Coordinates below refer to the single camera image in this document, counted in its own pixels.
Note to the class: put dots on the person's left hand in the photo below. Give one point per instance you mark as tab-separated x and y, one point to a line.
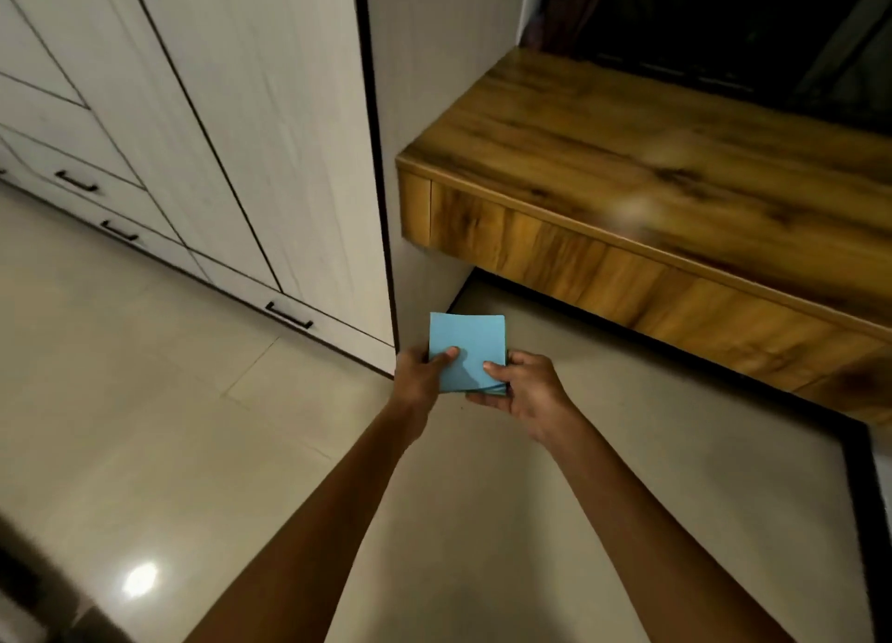
415	381

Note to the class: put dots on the person's right hand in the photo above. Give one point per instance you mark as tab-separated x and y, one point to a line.
533	391

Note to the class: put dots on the person's left thumb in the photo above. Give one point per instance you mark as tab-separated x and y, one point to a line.
444	357

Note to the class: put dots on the person's right thumb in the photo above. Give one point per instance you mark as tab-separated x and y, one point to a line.
498	369

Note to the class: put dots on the blue cloth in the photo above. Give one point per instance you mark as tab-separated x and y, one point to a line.
468	348

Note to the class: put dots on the person's left forearm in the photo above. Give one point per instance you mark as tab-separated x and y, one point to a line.
306	524

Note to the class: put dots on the person's right forearm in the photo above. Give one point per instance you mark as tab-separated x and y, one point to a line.
648	545

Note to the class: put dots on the brown wooden bench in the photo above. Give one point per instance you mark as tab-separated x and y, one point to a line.
655	210

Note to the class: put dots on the white wooden wardrobe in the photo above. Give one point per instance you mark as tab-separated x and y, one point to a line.
195	141

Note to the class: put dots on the dark window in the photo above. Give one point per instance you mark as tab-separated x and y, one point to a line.
718	29

